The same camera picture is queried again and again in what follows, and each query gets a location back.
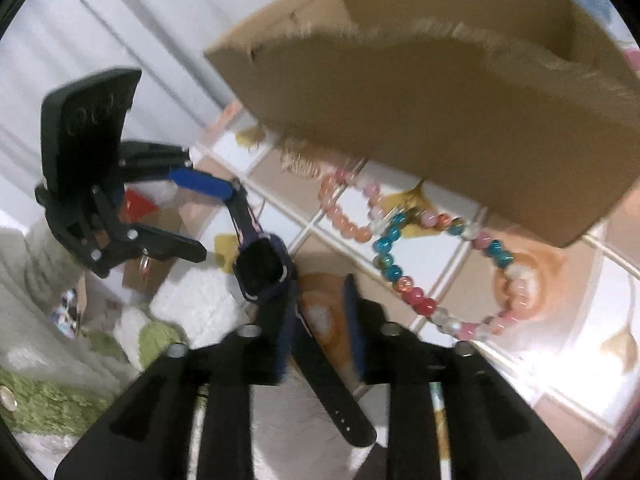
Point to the square dark wristwatch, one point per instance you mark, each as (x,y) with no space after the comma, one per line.
(260,267)

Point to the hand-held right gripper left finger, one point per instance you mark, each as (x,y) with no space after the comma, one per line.
(282,345)

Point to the small brown box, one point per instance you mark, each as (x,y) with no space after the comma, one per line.
(167,217)

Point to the white green fluffy rug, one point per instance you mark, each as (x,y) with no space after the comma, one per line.
(60,400)

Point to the brown cardboard box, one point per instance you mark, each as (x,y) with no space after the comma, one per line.
(400,100)

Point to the white curtain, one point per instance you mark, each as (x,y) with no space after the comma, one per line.
(100,25)

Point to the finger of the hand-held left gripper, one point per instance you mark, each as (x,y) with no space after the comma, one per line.
(200,182)
(175,245)

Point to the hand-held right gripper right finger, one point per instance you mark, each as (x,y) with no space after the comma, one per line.
(356,340)

